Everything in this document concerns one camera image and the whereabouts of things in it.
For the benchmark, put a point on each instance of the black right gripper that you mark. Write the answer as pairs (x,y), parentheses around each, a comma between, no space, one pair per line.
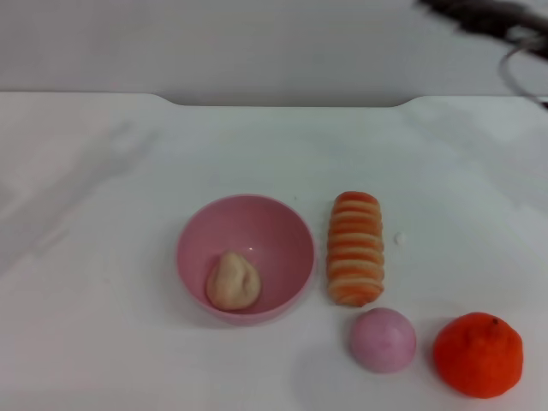
(484,15)

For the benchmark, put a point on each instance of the pink plastic bowl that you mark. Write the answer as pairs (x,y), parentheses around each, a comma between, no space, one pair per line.
(244,240)

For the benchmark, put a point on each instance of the beige egg yolk pastry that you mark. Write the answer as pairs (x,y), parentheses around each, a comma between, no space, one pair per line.
(233,282)

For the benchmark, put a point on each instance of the orange striped bread roll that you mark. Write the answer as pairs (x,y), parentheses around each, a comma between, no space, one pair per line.
(355,252)

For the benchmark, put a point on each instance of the orange tangerine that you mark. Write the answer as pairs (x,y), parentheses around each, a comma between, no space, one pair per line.
(477,355)

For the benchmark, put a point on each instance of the pink round bun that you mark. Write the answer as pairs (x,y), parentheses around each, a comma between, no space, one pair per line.
(383,340)

